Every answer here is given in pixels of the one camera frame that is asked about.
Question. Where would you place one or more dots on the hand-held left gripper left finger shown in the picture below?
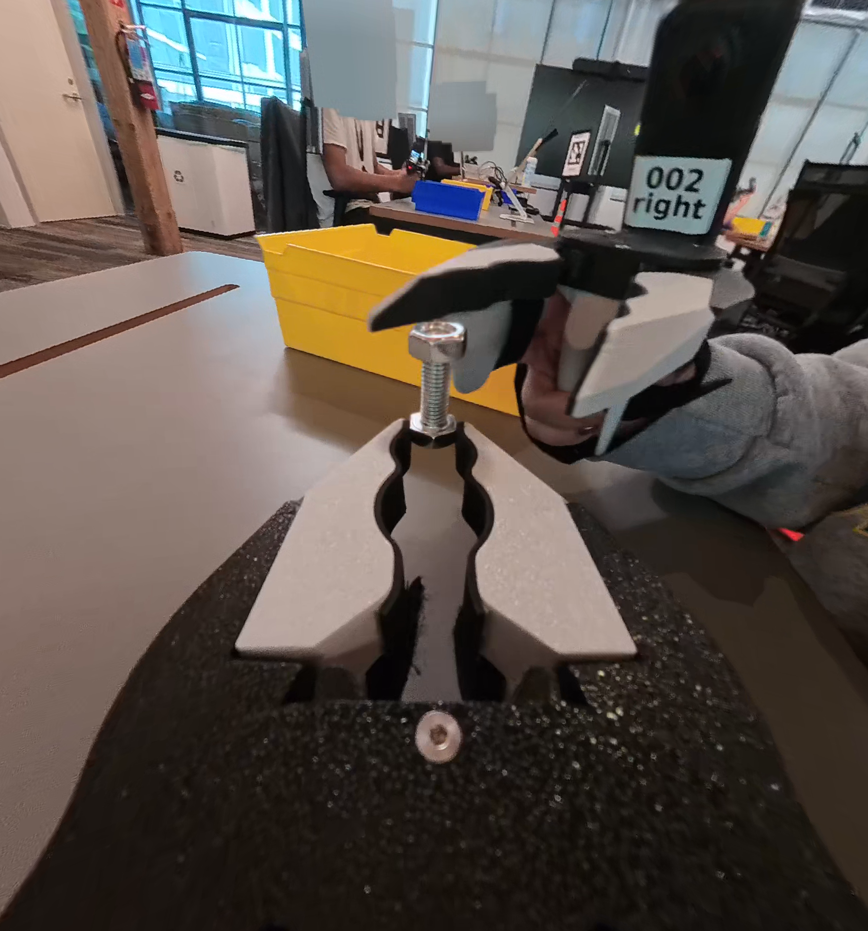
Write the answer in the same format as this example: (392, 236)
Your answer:
(317, 567)

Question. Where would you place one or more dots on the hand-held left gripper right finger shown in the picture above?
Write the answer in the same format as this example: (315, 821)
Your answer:
(543, 574)

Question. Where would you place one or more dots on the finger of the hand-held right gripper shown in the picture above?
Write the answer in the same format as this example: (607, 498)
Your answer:
(477, 273)
(652, 342)

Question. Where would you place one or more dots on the silver metal bolt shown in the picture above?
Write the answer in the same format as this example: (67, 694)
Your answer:
(431, 393)

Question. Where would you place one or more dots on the large yellow plastic bin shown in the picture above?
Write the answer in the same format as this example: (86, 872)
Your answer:
(332, 291)

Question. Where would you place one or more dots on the person's right forearm grey sleeve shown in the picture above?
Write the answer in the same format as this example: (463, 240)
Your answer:
(768, 422)

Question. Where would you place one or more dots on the person's right hand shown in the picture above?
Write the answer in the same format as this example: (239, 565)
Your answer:
(543, 393)

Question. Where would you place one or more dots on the wooden desk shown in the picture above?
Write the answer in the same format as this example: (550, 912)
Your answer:
(477, 225)

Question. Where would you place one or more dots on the small yellow plastic bin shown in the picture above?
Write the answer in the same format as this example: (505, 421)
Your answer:
(483, 198)

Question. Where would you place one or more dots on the blue plastic bin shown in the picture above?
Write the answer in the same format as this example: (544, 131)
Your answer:
(445, 200)

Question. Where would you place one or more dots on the printed marker card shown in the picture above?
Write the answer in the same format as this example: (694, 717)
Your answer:
(576, 154)

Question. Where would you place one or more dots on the black display board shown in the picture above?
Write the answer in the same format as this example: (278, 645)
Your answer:
(550, 109)

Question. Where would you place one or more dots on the black mesh office chair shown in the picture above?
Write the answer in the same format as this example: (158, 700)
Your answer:
(826, 247)

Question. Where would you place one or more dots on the office chair with dark jacket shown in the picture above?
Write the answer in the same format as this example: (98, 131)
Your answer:
(285, 167)

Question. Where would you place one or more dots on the white recycling cabinet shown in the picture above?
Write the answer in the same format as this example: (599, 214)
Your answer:
(208, 189)

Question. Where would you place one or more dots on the red fire extinguisher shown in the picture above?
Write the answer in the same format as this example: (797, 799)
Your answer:
(146, 91)

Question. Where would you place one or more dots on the white door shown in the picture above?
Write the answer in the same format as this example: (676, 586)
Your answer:
(48, 131)

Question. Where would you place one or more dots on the wooden post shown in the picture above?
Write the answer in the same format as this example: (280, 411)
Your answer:
(139, 182)

